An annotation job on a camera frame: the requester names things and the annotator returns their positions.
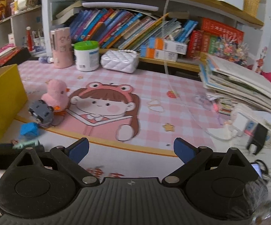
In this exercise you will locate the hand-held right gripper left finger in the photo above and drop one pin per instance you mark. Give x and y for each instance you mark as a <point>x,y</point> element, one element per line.
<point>79,151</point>

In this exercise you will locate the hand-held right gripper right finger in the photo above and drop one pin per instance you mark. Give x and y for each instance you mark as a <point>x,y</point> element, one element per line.
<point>184,151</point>

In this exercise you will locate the green toy piece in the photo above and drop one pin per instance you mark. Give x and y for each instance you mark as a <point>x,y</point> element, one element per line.
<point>27,143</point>

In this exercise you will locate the blue toy block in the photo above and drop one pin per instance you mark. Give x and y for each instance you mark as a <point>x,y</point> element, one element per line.
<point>29,130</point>

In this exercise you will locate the yellow cardboard box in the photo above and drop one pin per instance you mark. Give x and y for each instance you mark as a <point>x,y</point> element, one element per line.
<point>1,103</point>

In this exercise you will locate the grey toy car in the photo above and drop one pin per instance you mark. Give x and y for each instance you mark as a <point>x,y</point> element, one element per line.
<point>41,113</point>

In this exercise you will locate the pink chick plush toy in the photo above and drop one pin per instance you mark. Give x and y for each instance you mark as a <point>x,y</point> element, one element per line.
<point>55,96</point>

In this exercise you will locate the pink highlighter pen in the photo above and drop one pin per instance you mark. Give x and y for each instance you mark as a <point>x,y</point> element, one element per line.
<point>215,106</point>

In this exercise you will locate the smartphone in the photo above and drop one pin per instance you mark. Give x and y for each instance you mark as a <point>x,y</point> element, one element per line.
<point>257,170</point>

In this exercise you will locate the black clip stand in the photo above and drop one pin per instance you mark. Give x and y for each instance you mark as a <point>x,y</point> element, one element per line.
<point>258,136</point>

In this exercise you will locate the stack of booklets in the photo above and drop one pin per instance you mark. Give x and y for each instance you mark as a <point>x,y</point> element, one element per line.
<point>238,82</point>

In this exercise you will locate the white jar green lid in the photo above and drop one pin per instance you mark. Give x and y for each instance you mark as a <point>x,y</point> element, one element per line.
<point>87,57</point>

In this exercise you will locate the small lying bottle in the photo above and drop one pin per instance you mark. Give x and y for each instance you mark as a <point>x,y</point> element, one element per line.
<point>45,59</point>

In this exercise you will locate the white quilted purse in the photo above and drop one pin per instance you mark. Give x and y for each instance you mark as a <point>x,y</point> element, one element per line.
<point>120,61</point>

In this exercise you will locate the orange blue carton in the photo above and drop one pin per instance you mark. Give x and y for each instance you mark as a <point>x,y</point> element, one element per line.
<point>158,54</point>
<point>173,45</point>

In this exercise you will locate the pile of red envelopes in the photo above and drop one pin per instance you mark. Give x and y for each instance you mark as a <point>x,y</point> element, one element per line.
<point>1,55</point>

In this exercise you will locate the pink printed tumbler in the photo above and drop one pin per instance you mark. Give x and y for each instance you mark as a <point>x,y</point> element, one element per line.
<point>61,48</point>

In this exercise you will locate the colourful bead decoration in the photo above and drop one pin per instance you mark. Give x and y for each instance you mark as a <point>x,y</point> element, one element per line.
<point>231,49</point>

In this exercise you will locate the red boxed book set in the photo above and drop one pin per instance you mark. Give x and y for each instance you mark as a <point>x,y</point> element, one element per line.
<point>210,39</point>

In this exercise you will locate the row of leaning books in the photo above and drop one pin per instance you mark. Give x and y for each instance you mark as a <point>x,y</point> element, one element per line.
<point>116,28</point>

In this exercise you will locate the white shelf unit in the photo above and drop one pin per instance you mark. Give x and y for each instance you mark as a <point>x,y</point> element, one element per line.
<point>18,23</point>

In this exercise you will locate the thick open book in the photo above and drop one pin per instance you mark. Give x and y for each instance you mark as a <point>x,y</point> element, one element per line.
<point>67,11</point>

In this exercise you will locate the white bottle yellow label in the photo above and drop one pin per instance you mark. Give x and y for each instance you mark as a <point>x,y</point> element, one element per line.
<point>13,7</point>

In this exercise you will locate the long white tube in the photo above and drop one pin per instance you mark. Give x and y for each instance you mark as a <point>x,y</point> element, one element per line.
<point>119,6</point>

